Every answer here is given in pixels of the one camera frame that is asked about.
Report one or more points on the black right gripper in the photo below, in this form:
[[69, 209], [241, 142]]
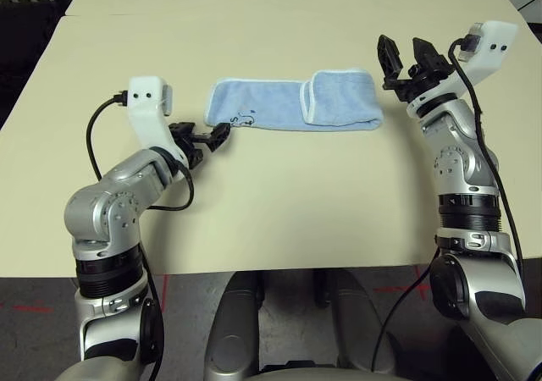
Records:
[[419, 85]]

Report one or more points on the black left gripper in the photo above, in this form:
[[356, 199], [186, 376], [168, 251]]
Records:
[[190, 148]]

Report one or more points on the light blue towel white trim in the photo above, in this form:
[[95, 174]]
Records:
[[275, 101]]

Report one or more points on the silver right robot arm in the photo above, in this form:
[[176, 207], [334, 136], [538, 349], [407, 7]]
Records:
[[457, 161]]

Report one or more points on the black foam floor mat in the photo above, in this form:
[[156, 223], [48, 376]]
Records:
[[534, 27], [21, 51]]

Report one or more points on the red tape line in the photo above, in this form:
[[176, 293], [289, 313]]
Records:
[[164, 292]]

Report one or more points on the grey robot left leg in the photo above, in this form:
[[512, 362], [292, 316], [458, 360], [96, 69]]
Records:
[[233, 326]]

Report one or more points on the grey robot leg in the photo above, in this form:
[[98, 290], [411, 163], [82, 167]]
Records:
[[233, 326], [364, 326]]

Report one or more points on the red tape cross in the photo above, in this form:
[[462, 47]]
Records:
[[402, 290], [31, 308]]

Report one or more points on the grey robot right leg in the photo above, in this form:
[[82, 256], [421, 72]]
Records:
[[364, 326]]

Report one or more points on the grey robot torso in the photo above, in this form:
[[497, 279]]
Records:
[[305, 374]]

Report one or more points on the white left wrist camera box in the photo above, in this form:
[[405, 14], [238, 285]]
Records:
[[146, 101]]

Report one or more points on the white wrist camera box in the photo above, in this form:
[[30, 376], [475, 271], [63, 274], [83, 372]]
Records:
[[146, 101], [493, 55]]

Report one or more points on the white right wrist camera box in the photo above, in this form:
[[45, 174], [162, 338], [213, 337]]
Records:
[[493, 55]]

